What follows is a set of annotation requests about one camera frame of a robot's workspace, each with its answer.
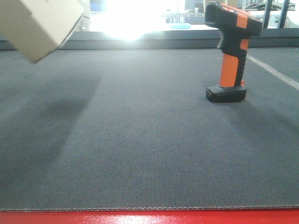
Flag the orange black barcode scanner gun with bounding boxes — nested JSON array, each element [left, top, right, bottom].
[[205, 2, 262, 103]]

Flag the brown cardboard package box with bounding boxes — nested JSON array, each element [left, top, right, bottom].
[[0, 0, 84, 63]]

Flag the dark grey conveyor belt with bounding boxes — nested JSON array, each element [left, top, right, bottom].
[[0, 48, 299, 211]]

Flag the blue tray in background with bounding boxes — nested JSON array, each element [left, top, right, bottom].
[[170, 23, 192, 29]]

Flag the stacked cardboard boxes background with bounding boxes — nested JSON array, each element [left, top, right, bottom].
[[75, 8, 91, 32]]

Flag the red table edge rail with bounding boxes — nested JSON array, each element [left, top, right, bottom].
[[0, 209, 299, 224]]

